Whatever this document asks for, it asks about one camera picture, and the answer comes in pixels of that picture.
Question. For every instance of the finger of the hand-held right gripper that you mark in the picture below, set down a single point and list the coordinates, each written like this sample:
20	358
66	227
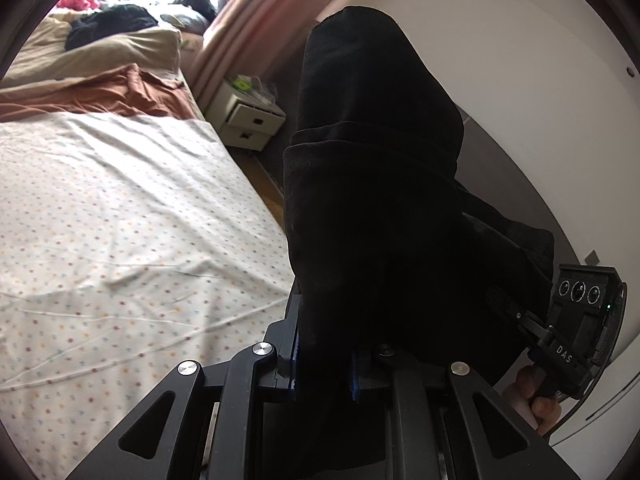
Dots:
525	322

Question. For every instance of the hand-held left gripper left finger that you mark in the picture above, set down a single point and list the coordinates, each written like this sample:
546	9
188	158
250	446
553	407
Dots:
296	360

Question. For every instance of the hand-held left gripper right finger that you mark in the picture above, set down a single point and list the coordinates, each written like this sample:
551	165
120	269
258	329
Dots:
355	377

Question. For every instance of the black jacket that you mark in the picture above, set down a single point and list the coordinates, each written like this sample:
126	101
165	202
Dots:
375	185

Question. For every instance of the dark clothes heap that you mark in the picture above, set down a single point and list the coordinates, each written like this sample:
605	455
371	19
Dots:
192	7

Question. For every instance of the person's right hand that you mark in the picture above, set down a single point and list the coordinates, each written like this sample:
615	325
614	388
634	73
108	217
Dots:
540	407

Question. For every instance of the floral white bed sheet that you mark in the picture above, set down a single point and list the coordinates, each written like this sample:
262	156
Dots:
125	240

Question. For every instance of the white nightstand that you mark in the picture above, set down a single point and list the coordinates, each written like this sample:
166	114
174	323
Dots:
250	120

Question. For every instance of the clear plastic bag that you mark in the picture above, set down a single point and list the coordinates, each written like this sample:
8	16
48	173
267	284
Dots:
264	91

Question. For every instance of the green small box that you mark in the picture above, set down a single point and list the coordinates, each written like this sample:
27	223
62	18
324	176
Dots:
243	82

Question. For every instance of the orange-brown blanket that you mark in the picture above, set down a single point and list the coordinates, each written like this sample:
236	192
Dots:
110	92

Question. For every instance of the pink curtain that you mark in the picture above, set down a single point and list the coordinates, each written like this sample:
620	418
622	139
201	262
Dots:
250	25

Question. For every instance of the beige duvet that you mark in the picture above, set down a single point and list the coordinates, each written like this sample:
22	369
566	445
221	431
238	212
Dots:
100	57

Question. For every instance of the black knit garment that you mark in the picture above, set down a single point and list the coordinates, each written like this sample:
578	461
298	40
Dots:
110	22

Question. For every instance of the red cloth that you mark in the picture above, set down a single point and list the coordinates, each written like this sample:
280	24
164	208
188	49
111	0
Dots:
80	1

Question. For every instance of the grey wall socket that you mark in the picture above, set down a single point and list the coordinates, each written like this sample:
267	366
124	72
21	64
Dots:
592	256

